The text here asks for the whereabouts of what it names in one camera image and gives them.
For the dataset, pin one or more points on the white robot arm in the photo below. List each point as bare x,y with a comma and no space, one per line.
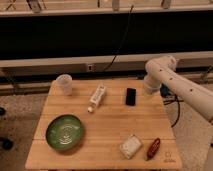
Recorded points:
162,71

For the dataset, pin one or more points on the white wall outlet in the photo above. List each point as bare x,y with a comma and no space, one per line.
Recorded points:
90,68

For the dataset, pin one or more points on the black wheel on floor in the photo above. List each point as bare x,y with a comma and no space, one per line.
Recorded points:
7,144

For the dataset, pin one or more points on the white sponge block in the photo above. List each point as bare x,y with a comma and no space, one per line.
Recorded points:
130,146

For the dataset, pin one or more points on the black eraser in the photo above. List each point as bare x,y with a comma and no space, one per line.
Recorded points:
131,96

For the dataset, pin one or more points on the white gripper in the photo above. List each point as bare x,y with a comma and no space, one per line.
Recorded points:
147,90

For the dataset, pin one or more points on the red brown pocket tool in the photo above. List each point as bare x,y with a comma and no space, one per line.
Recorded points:
153,148

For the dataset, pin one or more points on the white tube bottle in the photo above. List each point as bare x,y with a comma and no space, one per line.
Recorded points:
96,98

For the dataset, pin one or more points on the clear plastic cup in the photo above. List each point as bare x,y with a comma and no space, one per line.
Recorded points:
64,81

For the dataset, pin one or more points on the green bowl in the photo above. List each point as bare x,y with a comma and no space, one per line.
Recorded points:
64,132

